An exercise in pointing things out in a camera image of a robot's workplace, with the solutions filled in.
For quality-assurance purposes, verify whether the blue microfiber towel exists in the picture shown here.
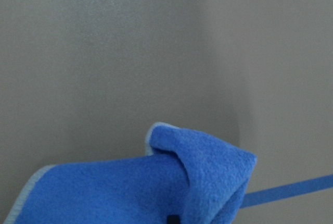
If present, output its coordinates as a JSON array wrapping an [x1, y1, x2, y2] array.
[[5, 123, 257, 223]]

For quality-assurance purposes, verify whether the brown paper table cover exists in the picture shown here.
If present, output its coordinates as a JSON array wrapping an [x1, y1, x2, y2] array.
[[1, 0, 332, 220]]

